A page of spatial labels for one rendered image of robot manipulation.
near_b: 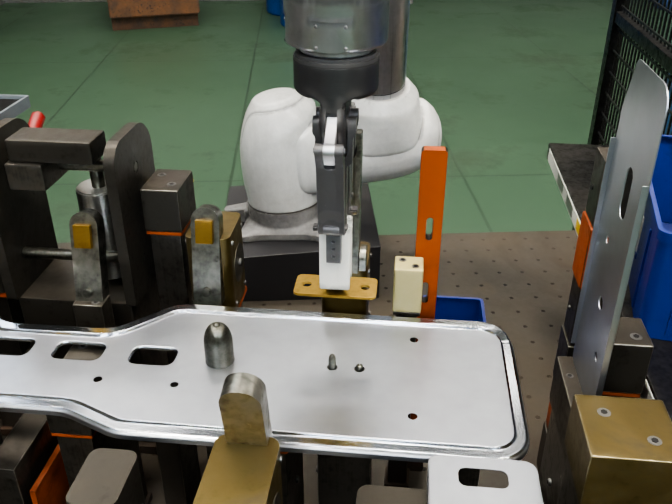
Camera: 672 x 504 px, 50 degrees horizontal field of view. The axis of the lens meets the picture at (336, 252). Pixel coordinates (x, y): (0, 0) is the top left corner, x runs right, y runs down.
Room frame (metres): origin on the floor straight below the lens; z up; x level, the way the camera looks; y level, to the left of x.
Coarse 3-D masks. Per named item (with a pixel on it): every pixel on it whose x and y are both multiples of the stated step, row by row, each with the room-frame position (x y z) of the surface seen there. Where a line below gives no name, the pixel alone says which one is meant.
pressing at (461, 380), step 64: (0, 320) 0.72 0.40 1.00; (192, 320) 0.72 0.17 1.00; (256, 320) 0.72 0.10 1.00; (320, 320) 0.72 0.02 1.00; (384, 320) 0.72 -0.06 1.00; (448, 320) 0.72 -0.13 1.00; (0, 384) 0.60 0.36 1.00; (64, 384) 0.60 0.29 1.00; (128, 384) 0.60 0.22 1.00; (192, 384) 0.60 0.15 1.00; (320, 384) 0.60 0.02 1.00; (384, 384) 0.60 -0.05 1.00; (448, 384) 0.60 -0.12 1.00; (512, 384) 0.61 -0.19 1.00; (320, 448) 0.52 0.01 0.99; (384, 448) 0.51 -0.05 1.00; (448, 448) 0.51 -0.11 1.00; (512, 448) 0.51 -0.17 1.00
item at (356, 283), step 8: (296, 280) 0.64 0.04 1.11; (304, 280) 0.64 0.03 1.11; (312, 280) 0.64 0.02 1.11; (352, 280) 0.64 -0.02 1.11; (360, 280) 0.64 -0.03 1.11; (368, 280) 0.64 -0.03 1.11; (376, 280) 0.64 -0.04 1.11; (296, 288) 0.63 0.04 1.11; (304, 288) 0.63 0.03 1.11; (312, 288) 0.63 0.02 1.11; (320, 288) 0.63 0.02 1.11; (352, 288) 0.63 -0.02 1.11; (360, 288) 0.63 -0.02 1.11; (376, 288) 0.63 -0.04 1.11; (312, 296) 0.62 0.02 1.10; (320, 296) 0.62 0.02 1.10; (328, 296) 0.61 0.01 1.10; (336, 296) 0.61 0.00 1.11; (344, 296) 0.61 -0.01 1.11; (352, 296) 0.61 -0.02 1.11; (360, 296) 0.61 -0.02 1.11; (368, 296) 0.61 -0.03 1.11
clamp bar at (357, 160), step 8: (360, 136) 0.78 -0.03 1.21; (360, 144) 0.78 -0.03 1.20; (360, 152) 0.78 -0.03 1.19; (360, 160) 0.78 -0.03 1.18; (360, 168) 0.78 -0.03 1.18; (360, 176) 0.78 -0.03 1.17; (352, 184) 0.79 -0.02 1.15; (360, 184) 0.78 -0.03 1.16; (360, 192) 0.78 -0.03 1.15; (352, 200) 0.78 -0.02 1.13; (360, 200) 0.78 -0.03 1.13; (360, 208) 0.78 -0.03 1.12; (352, 216) 0.78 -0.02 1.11; (360, 216) 0.78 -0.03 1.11; (352, 224) 0.78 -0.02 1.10; (360, 224) 0.78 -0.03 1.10; (352, 232) 0.78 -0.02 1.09; (352, 248) 0.76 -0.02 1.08; (352, 256) 0.76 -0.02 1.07; (352, 264) 0.76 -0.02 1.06; (352, 272) 0.76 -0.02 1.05
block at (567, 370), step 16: (560, 368) 0.63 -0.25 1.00; (560, 384) 0.62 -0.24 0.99; (576, 384) 0.60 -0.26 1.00; (560, 400) 0.61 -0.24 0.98; (560, 416) 0.60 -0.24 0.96; (560, 432) 0.58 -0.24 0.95; (544, 448) 0.65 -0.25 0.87; (560, 448) 0.59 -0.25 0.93; (544, 464) 0.63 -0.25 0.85; (560, 464) 0.57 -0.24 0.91; (544, 480) 0.62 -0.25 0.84; (560, 480) 0.56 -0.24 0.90; (544, 496) 0.61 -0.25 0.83
